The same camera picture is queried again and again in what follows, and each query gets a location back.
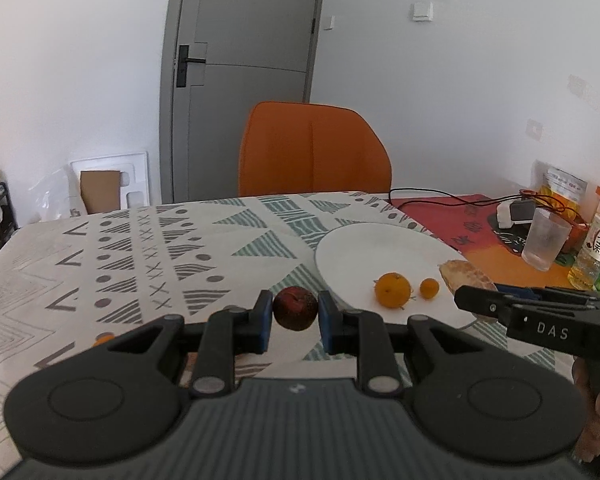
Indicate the brown cardboard piece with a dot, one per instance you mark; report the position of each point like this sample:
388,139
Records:
100,192

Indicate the large orange tangerine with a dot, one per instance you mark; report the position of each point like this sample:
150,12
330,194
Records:
392,290

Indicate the clear plastic cup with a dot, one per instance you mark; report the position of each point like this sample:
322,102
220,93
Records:
545,240

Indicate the patterned tablecloth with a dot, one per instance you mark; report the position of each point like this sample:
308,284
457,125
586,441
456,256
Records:
130,260

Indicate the small white wall switch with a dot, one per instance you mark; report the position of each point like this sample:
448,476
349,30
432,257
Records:
329,22

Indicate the yellow snack bag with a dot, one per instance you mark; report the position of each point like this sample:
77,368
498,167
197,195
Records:
562,185

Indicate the orange chair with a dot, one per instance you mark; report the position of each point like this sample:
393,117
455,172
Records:
310,150

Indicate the white plate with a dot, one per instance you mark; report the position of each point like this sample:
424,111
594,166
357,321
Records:
370,250

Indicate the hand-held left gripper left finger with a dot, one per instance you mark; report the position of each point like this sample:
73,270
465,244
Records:
265,322

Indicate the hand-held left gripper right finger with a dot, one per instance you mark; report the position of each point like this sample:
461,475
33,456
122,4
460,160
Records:
326,322

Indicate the small orange kumquat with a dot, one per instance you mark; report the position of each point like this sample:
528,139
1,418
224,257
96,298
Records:
429,288
102,338

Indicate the person's right hand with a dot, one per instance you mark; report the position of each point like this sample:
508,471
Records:
592,440

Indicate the plastic drink bottle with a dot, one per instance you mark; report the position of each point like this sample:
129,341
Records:
597,245

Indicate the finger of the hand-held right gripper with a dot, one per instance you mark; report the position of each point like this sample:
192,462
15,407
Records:
480,302
517,290

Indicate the red orange table mat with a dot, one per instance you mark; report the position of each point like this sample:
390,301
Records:
445,220

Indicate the white light switch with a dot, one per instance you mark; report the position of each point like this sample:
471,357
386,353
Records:
422,11

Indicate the clear plastic bag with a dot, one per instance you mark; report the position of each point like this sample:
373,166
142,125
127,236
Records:
55,195

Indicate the grey door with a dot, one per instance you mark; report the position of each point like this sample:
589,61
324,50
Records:
250,60

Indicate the white charger block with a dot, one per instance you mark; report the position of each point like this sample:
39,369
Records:
505,215

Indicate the black metal rack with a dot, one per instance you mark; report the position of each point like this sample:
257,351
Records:
2,210

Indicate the peeled tangerine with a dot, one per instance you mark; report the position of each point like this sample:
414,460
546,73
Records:
467,272

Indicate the white foam packaging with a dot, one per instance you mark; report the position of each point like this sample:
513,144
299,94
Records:
135,170

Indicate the dark red plum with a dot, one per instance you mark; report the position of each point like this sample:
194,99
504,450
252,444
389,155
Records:
295,308

